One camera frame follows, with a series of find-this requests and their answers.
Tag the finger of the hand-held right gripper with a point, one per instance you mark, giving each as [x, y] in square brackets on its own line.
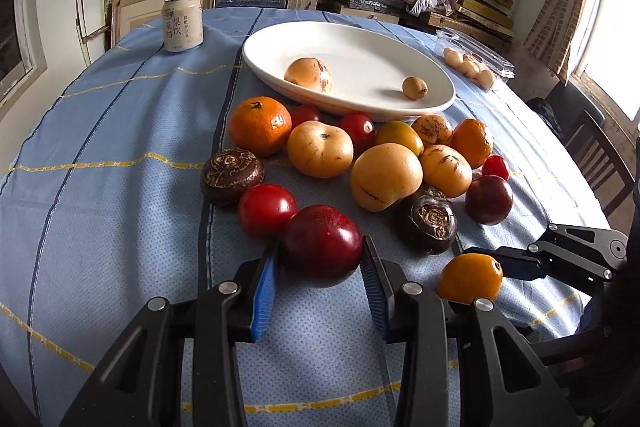
[522, 268]

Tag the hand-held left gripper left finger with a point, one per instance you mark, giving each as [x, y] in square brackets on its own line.
[262, 302]

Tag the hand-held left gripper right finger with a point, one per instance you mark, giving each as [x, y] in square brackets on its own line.
[376, 287]

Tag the orange kumquat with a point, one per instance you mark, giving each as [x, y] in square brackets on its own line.
[470, 279]

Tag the large dark red plum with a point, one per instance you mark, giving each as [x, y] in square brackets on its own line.
[320, 244]

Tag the small dark red plum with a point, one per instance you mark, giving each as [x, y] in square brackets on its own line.
[488, 199]

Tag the large pale yellow pear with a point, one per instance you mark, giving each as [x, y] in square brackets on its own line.
[386, 177]

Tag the small spotted yellow pear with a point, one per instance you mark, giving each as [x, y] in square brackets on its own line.
[431, 129]
[445, 169]

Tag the brown water chestnut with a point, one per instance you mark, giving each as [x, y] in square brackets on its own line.
[231, 176]

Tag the small orange tangerine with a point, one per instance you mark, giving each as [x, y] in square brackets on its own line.
[471, 143]

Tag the round yellow pear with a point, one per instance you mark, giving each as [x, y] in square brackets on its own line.
[320, 148]

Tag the yellow orange tomato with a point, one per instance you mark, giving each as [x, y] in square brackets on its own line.
[398, 137]

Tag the large orange tangerine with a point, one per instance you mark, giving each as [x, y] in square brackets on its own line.
[260, 126]

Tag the white oval plate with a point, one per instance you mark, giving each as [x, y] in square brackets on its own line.
[370, 57]

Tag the dark wooden chair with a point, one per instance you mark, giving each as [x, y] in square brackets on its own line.
[600, 157]

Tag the dark cloth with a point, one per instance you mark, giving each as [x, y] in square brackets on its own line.
[545, 117]

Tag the small brown longan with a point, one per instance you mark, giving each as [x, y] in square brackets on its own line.
[415, 88]

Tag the row of beige longans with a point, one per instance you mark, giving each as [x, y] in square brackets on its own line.
[470, 68]

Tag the clear plastic container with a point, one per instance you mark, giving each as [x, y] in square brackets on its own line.
[492, 57]

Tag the streaked yellow pear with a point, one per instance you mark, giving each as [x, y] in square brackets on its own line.
[308, 74]

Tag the bright window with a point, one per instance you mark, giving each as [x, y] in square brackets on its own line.
[620, 32]

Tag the brick pattern curtain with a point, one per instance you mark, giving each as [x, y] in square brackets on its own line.
[565, 7]

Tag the white beverage can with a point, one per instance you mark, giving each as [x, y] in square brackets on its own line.
[182, 24]

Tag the white framed window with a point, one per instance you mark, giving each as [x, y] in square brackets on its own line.
[22, 57]

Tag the beige picture frame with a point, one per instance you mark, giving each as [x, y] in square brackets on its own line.
[140, 12]

